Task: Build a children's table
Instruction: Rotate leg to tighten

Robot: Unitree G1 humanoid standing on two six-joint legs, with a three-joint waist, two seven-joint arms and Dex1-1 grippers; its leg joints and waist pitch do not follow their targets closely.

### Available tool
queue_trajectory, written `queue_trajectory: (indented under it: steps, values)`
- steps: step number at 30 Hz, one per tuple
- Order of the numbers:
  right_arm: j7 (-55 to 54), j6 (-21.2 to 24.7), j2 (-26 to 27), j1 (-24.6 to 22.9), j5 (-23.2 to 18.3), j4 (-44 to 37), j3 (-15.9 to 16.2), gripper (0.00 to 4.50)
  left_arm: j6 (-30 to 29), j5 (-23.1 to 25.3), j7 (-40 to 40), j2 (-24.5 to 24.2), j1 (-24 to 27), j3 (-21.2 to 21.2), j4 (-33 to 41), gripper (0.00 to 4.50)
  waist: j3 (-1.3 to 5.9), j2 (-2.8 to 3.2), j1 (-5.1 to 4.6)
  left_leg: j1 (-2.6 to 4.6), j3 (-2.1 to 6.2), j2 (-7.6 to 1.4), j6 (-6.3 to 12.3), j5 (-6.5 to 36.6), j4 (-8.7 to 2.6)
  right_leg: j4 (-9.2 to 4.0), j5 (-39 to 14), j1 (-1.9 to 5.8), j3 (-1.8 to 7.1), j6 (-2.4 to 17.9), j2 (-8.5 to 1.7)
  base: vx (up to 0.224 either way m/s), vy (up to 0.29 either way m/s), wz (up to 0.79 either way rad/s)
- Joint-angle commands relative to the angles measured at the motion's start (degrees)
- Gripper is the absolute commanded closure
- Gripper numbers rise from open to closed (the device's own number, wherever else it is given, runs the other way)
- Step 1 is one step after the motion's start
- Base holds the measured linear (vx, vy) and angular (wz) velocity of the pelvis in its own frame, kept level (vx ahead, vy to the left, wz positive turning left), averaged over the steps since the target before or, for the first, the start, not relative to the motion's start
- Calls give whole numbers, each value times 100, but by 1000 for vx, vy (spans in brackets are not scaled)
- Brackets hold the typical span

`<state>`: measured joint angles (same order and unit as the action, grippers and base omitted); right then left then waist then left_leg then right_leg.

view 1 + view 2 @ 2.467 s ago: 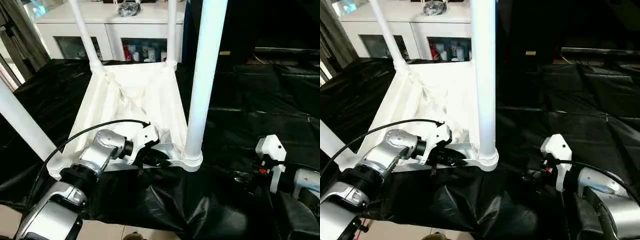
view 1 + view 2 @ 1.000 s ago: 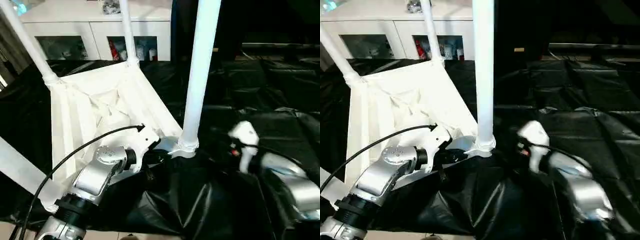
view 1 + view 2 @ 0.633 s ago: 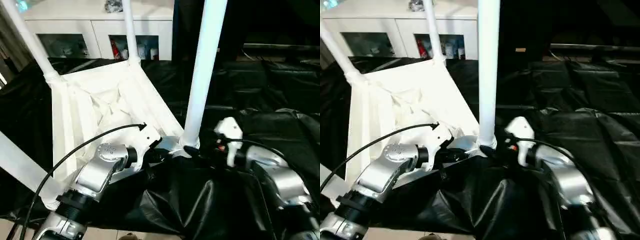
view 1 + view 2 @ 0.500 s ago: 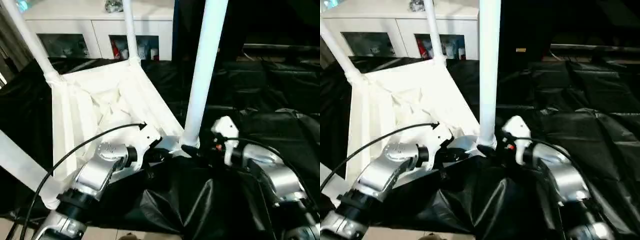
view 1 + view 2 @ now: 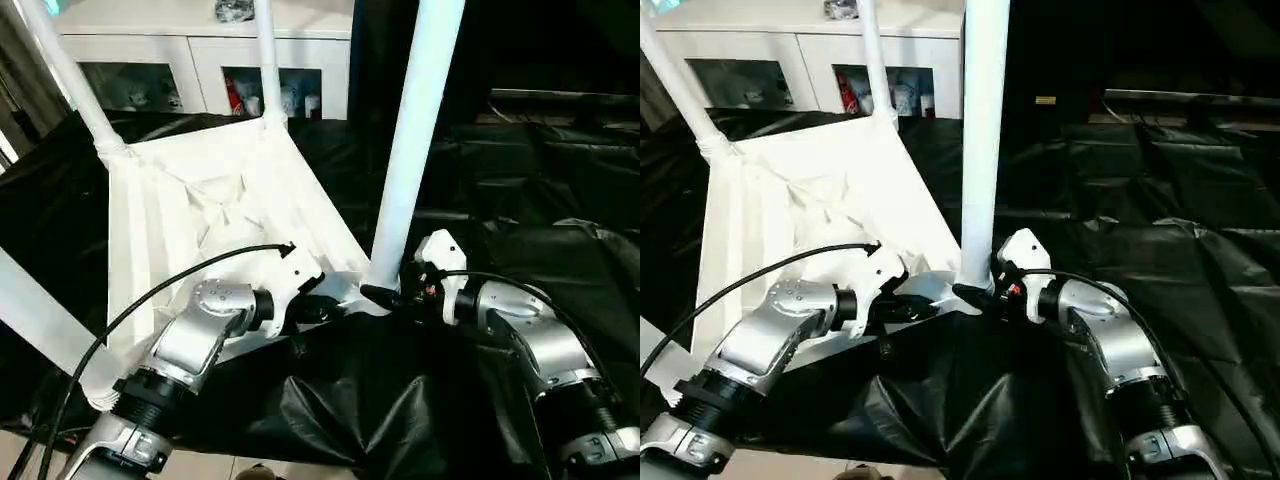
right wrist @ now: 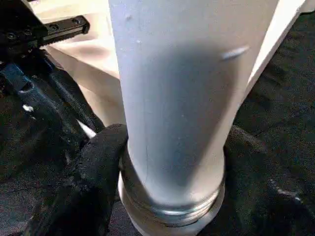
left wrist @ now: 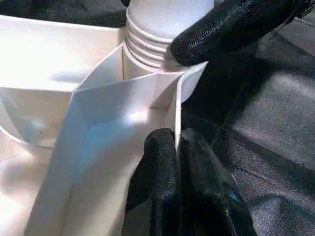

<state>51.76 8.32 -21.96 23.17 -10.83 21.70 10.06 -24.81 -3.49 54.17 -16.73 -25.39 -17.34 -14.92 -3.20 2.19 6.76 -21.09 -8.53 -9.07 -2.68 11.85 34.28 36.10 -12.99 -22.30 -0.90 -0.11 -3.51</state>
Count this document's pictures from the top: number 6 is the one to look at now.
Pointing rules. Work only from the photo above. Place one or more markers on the white plastic table top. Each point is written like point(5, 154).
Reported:
point(93, 64)

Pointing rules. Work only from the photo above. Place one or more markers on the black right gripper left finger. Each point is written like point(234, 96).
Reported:
point(83, 191)

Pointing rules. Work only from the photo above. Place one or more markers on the white plastic table leg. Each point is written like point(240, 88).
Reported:
point(182, 98)

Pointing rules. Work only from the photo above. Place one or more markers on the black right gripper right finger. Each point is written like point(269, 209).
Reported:
point(266, 191)

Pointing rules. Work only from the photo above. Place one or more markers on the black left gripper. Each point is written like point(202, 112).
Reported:
point(34, 24)

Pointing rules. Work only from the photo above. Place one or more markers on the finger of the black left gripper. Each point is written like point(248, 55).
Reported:
point(76, 101)
point(39, 108)

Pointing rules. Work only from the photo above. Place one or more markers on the black mat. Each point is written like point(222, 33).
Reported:
point(285, 108)

